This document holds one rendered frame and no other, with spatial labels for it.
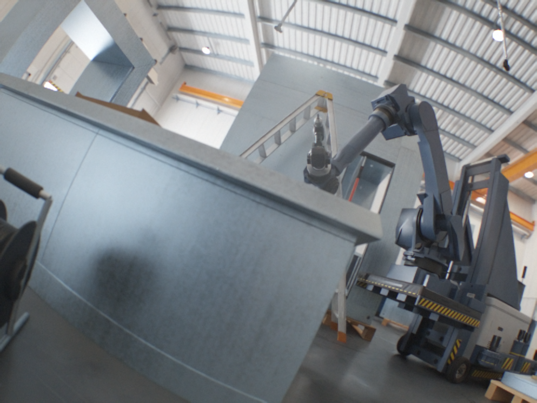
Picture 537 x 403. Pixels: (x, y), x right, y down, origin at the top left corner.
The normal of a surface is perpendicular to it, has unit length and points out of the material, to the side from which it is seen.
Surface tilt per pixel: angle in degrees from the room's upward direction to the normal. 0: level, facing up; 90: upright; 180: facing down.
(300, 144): 90
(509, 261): 90
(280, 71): 90
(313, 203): 68
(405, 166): 90
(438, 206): 130
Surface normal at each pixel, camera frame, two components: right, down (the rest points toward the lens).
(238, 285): -0.05, -0.22
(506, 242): 0.20, -0.10
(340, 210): 0.11, -0.54
